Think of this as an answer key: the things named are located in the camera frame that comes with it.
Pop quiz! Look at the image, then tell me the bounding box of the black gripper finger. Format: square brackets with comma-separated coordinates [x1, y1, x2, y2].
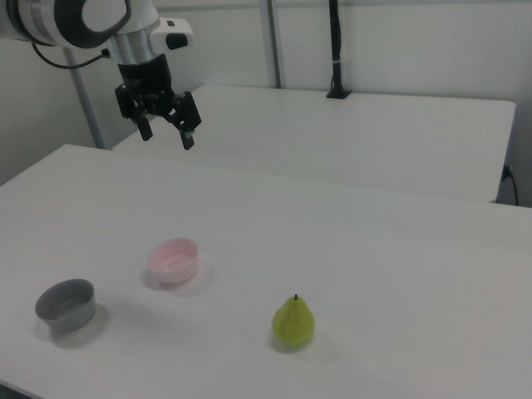
[131, 96, 154, 141]
[165, 91, 204, 151]

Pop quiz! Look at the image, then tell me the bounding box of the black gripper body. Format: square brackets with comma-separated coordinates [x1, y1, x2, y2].
[115, 56, 184, 121]

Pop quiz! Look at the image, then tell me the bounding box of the green pear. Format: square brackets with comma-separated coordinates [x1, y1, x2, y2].
[271, 293, 316, 346]

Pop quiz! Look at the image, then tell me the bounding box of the pink plastic bowl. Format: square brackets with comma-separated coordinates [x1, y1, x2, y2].
[146, 237, 200, 285]

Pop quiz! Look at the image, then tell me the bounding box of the grey plastic bowl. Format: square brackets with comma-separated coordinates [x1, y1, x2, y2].
[34, 278, 96, 333]

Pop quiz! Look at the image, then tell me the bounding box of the white side table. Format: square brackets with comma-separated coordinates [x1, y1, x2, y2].
[111, 85, 517, 204]

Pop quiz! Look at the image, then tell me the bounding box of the aluminium partition post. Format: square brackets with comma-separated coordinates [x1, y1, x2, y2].
[62, 47, 105, 150]
[259, 0, 288, 89]

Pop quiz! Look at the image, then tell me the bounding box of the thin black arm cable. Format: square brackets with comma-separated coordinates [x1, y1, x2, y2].
[32, 41, 111, 70]

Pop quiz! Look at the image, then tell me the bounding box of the black camera pole with base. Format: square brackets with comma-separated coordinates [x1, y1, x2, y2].
[326, 0, 352, 100]

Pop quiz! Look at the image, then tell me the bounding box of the black cable at table end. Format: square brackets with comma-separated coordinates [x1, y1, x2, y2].
[502, 165, 520, 205]

